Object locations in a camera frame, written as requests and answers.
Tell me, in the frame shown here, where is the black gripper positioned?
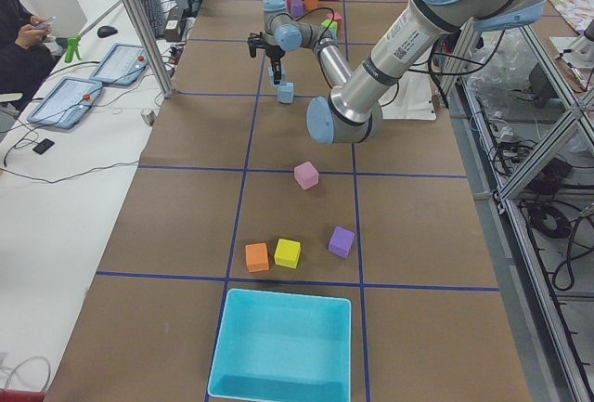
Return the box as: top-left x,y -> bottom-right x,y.
265,45 -> 284,85

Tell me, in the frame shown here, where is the light blue foam block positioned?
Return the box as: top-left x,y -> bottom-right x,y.
277,82 -> 294,104

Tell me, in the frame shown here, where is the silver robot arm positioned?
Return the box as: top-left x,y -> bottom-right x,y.
250,0 -> 545,144

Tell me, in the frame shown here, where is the green foam block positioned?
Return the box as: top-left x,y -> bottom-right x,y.
320,19 -> 339,40

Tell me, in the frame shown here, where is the orange foam block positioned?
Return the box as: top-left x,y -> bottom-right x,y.
244,242 -> 270,273
303,0 -> 318,11

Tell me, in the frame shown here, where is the dark pink foam block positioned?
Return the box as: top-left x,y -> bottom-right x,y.
326,12 -> 342,29

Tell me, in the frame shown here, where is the light purple foam block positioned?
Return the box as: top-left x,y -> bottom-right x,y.
293,161 -> 319,190

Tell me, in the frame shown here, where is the black keyboard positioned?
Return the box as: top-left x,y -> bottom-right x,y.
140,0 -> 166,39

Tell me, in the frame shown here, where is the teach pendant tablet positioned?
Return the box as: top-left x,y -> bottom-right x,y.
27,77 -> 103,129
89,44 -> 149,86

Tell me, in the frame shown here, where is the black computer mouse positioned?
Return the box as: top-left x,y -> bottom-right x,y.
97,25 -> 118,38

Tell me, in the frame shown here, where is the yellow foam block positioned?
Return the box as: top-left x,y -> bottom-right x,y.
274,238 -> 301,268

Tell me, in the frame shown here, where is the far purple foam block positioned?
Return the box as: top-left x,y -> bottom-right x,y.
328,226 -> 355,259

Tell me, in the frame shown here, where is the far orange foam block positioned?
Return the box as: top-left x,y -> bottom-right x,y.
244,242 -> 270,273

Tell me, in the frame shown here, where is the green clamp tool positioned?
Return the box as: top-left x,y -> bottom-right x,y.
64,35 -> 82,63

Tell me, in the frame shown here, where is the black smartphone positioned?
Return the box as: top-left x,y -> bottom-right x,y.
32,138 -> 55,155

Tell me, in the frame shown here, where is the seated person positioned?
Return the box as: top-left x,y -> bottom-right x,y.
1,0 -> 58,110

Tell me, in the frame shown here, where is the teal plastic tray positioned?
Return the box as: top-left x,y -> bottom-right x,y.
207,289 -> 352,401

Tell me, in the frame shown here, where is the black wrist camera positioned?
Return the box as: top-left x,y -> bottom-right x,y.
247,32 -> 266,58

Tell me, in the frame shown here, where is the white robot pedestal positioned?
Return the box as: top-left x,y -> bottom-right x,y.
379,25 -> 437,121

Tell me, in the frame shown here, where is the aluminium frame post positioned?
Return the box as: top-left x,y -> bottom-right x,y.
123,0 -> 174,98

